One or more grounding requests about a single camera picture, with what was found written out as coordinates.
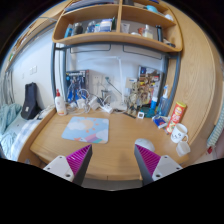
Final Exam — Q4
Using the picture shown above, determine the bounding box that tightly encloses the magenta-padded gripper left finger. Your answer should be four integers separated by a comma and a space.
43, 143, 93, 187

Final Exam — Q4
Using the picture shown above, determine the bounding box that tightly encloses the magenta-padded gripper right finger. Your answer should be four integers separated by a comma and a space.
133, 143, 184, 187

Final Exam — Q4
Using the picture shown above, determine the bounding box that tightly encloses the pastel cloud print mouse pad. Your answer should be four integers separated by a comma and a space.
61, 116, 110, 145

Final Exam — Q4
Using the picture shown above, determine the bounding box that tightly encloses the small clear cup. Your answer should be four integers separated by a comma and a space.
175, 140, 192, 158

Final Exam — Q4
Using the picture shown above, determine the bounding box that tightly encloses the white mug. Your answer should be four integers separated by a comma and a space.
170, 123, 190, 144

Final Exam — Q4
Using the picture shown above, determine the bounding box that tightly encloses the blue tissue packet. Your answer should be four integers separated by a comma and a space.
152, 115, 169, 129

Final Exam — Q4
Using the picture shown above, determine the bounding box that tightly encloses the teal round tin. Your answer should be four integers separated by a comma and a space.
143, 106, 158, 118

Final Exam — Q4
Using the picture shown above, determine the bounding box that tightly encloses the red chip can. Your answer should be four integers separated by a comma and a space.
165, 101, 187, 135

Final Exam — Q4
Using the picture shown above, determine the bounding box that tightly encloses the blue spray bottle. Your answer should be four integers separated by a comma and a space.
156, 84, 170, 116

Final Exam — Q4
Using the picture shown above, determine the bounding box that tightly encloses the checked bedding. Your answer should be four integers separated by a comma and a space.
9, 118, 41, 158

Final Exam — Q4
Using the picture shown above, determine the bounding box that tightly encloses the blue and white tube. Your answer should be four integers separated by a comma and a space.
149, 96, 158, 111

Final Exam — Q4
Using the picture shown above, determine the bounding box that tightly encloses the white charger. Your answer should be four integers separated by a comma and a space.
88, 96, 101, 111
77, 98, 87, 109

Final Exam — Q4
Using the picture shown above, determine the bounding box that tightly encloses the white bottle with red cap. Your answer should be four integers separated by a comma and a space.
54, 88, 68, 117

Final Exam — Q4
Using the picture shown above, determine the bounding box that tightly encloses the white power strip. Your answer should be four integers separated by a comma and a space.
99, 103, 114, 114

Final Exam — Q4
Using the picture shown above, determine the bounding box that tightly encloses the brown tree figure toy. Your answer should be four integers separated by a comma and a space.
124, 81, 149, 116

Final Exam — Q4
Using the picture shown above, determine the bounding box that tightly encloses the glass jar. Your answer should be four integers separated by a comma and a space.
100, 89, 111, 104

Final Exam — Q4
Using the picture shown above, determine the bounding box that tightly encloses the blue robot model kit box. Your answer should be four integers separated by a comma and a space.
65, 69, 90, 103

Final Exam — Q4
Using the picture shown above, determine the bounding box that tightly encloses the teal blanket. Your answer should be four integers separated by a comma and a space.
0, 103, 23, 134

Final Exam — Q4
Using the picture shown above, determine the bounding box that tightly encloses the colourful comic poster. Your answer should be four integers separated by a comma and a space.
138, 65, 162, 101

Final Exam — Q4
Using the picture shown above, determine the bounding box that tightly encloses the white desk lamp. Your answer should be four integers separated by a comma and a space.
78, 54, 129, 113

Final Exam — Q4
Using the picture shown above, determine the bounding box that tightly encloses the wooden shelf unit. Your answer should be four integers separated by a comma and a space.
51, 0, 184, 53

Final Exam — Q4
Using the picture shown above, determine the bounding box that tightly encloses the white wall socket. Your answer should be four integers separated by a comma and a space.
92, 73, 103, 86

